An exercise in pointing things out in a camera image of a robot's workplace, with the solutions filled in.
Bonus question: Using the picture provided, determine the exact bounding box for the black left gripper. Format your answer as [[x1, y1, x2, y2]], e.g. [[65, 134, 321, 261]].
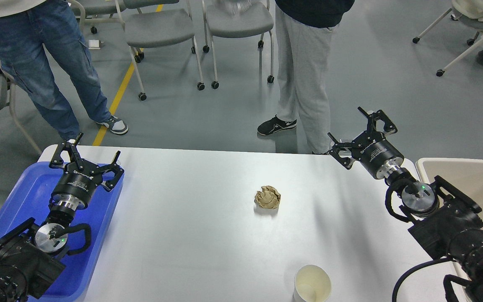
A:
[[49, 133, 125, 209]]

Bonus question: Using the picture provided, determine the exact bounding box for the blue plastic tray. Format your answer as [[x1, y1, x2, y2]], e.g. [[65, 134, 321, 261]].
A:
[[0, 162, 122, 302]]

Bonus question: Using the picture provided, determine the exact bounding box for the grey chair centre left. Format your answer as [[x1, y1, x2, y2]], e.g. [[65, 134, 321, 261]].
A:
[[120, 0, 205, 101]]

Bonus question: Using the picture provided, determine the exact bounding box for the crumpled brown paper ball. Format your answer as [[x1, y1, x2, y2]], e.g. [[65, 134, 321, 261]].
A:
[[254, 185, 280, 209]]

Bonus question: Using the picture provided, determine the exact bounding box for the grey chair top left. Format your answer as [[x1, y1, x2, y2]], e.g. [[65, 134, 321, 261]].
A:
[[69, 0, 127, 34]]

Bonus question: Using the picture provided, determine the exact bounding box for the white chair top right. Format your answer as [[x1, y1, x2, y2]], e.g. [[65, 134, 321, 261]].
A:
[[413, 0, 483, 77]]

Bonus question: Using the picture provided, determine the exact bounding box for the person in grey sweatpants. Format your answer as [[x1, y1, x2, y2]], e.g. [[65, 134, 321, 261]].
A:
[[257, 0, 354, 154]]

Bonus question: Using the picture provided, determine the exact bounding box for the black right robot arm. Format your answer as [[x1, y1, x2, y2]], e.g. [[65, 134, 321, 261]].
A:
[[328, 107, 483, 302]]

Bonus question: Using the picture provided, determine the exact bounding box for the person in blue jeans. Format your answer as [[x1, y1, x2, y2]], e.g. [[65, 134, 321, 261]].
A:
[[0, 0, 129, 140]]

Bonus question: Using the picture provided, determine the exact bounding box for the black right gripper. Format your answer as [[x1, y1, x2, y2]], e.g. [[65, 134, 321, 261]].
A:
[[327, 107, 405, 180]]

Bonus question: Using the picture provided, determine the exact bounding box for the white paper cup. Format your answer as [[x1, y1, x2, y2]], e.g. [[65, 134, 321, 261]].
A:
[[293, 265, 332, 302]]

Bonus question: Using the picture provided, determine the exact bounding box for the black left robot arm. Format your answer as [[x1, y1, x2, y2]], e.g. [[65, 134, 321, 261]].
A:
[[0, 138, 125, 302]]

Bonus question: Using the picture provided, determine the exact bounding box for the beige plastic bin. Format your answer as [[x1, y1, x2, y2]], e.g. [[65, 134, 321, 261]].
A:
[[415, 158, 483, 302]]

